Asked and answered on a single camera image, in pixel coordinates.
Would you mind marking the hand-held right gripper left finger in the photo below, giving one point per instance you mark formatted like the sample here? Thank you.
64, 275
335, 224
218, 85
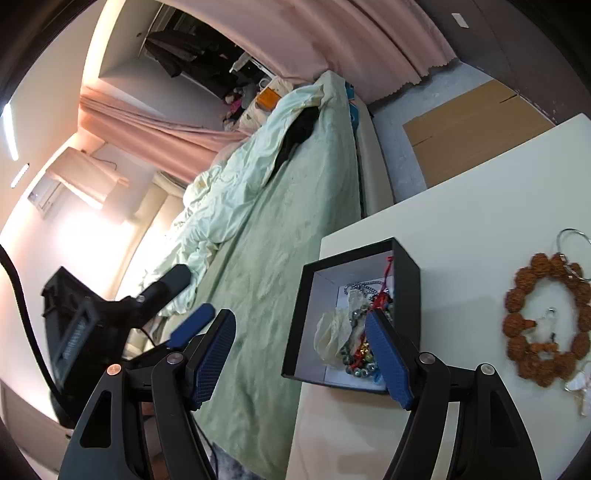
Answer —
212, 355

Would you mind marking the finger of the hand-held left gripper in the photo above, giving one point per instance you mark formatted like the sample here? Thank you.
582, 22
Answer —
191, 325
166, 285

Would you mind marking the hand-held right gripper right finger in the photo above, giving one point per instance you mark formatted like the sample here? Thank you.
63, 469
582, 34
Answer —
388, 355

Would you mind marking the white fabric flower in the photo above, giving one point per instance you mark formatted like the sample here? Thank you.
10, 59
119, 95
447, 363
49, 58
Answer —
332, 337

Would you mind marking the black jewelry box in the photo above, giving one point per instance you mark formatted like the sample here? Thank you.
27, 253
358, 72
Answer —
406, 286

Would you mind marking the white butterfly pendant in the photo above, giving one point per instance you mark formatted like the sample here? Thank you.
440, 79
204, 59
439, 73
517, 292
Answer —
579, 387

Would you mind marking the bed with green sheet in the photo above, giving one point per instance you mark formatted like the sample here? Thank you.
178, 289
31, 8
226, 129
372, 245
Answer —
286, 230

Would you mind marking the pale green duvet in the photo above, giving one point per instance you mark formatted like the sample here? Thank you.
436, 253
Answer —
240, 175

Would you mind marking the pink hanging cloth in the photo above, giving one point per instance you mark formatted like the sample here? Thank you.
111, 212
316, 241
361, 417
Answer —
85, 177

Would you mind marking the white air conditioner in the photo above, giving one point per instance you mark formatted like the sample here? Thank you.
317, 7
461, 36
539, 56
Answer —
44, 198

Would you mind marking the draped pink curtain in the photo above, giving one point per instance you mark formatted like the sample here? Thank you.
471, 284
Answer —
152, 129

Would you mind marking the black garment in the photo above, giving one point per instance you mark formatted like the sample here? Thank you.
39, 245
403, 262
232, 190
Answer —
298, 134

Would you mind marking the orange box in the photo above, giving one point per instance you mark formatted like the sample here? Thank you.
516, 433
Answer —
268, 97

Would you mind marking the dark hanging clothes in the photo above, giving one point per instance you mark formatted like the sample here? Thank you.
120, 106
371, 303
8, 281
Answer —
194, 50

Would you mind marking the flattened cardboard sheets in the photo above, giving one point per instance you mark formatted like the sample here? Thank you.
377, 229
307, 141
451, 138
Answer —
471, 129

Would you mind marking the wide pink curtain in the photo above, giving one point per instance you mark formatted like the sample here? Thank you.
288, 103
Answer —
346, 37

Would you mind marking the dark brown wardrobe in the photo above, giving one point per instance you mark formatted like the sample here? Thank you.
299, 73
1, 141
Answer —
531, 46

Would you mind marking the white wall switch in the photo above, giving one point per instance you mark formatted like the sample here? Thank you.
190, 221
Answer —
459, 19

